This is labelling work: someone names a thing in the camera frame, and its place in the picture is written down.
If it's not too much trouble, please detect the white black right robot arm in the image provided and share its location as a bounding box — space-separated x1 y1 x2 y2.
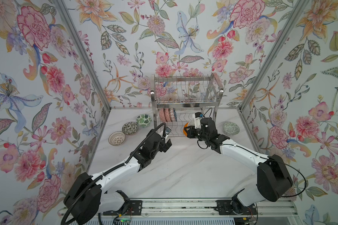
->
184 118 293 207

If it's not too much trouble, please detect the dark floral bowl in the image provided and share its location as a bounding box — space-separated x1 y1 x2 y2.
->
159 108 167 122

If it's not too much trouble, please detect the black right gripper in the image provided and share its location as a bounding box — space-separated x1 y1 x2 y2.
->
184 126 210 144

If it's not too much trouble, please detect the white lattice pattern bowl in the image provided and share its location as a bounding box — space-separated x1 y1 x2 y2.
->
108 131 126 146

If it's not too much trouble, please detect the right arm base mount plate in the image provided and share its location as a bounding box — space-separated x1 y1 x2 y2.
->
215 200 257 216

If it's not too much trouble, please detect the plain white bowl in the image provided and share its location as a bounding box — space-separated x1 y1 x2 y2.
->
183 122 189 137

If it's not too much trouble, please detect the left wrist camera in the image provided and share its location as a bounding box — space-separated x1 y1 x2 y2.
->
163 127 171 138

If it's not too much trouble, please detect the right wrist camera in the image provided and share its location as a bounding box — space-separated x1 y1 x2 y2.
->
193 112 203 129

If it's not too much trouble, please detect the blue geometric pattern bowl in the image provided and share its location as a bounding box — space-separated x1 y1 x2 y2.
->
169 108 177 122

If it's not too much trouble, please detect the dark speckled pattern bowl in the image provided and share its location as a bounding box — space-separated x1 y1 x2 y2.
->
122 122 139 135

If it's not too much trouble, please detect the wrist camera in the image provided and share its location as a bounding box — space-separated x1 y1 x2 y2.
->
163 127 171 138
193 112 203 129

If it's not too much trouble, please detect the black corrugated left cable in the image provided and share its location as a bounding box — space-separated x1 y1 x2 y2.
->
60 122 167 225

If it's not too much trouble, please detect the green leaf pattern bowl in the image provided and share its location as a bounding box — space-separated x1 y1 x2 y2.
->
136 114 152 127

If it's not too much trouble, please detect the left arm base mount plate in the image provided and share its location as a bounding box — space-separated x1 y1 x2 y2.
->
102 200 143 216

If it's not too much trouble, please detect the steel two-tier dish rack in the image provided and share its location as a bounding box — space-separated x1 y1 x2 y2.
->
150 73 224 137

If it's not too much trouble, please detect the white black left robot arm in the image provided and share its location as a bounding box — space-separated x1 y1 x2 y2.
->
61 129 172 225

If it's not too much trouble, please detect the dark patterned bowl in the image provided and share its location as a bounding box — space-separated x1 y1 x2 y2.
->
164 108 171 122

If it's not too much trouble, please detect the pale green patterned bowl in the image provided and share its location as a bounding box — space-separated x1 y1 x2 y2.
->
223 122 240 136

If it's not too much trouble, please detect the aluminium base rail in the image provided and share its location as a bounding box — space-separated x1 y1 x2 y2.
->
57 197 299 218

